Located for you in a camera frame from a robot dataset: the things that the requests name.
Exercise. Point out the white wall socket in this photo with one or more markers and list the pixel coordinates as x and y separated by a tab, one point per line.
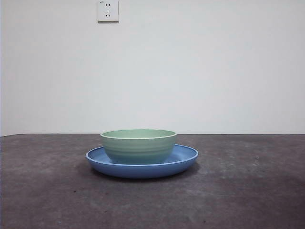
108	12

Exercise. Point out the green ribbed bowl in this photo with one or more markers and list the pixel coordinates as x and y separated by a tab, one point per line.
139	149

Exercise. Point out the blue round plate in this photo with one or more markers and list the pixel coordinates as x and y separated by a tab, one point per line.
143	171

